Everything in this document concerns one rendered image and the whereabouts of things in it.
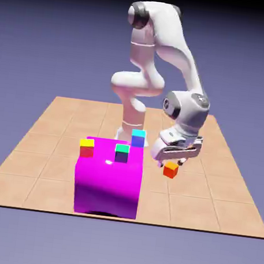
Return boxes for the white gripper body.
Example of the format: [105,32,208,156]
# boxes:
[149,131,204,168]

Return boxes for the small orange cube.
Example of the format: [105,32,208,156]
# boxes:
[162,161,180,181]

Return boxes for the small cyan cube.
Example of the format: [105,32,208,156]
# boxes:
[130,129,147,148]

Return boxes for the small green cube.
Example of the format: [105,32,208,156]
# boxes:
[113,143,131,165]

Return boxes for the small yellow cube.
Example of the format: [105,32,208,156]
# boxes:
[78,137,96,160]

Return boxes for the large magenta box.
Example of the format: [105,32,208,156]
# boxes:
[69,134,147,221]

